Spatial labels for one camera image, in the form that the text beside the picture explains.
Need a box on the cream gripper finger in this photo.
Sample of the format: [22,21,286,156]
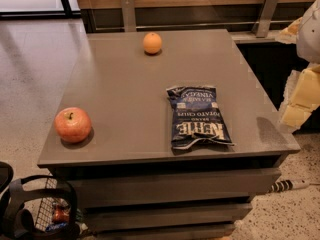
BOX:
[279,65,320,129]
[275,18,302,44]

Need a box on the orange fruit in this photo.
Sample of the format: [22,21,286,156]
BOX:
[143,32,162,54]

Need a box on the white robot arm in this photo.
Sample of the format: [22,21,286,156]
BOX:
[276,0,320,133]

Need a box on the red apple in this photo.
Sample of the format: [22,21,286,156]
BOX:
[54,107,92,143]

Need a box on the blue kettle chips bag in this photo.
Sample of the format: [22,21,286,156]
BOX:
[167,86,233,150]

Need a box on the grey drawer cabinet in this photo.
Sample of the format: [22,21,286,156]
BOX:
[38,30,299,240]

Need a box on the red snack package in basket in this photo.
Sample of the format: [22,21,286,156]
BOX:
[52,205,70,224]

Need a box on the right metal bracket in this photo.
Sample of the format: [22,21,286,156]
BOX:
[252,0,279,38]

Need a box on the metal bracket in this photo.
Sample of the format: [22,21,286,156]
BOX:
[252,0,279,38]
[120,0,137,32]

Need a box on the striped black white cable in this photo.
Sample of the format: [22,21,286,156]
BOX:
[268,179,311,194]

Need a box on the left metal bracket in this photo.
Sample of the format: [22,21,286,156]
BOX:
[120,0,137,32]

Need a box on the black wire basket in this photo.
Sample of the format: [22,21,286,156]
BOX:
[0,162,80,240]

